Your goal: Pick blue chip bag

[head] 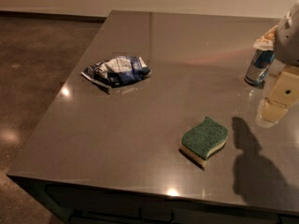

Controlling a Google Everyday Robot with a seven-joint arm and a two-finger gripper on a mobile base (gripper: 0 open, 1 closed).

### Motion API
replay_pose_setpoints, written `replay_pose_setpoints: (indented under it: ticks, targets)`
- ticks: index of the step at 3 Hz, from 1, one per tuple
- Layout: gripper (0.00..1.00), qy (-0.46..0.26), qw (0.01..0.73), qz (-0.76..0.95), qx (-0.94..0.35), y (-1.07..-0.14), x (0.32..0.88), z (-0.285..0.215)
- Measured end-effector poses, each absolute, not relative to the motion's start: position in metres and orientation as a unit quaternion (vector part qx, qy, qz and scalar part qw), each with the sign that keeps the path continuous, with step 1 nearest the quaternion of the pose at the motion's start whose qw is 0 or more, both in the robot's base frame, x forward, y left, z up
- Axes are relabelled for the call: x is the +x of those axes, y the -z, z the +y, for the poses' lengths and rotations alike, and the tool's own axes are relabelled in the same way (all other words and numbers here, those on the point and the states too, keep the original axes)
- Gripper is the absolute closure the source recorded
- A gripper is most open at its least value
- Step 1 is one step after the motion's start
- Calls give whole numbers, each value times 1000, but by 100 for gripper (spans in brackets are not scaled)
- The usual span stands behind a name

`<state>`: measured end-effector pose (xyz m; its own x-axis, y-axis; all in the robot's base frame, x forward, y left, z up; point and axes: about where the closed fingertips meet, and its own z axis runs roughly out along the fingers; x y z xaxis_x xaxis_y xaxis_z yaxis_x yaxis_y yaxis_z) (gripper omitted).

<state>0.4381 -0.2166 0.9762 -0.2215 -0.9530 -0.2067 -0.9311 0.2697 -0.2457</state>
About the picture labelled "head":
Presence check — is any dark cabinet under table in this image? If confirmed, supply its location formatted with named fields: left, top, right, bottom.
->
left=9, top=175, right=299, bottom=224

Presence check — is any blue chip bag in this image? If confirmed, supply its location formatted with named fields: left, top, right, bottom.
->
left=81, top=56, right=151, bottom=88

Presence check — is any green and yellow sponge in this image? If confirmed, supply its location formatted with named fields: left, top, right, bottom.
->
left=179, top=117, right=228, bottom=169

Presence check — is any blue and silver drink can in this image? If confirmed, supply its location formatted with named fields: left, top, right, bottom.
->
left=244, top=49, right=275, bottom=86

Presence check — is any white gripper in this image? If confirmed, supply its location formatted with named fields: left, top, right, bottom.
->
left=253, top=0, right=299, bottom=126

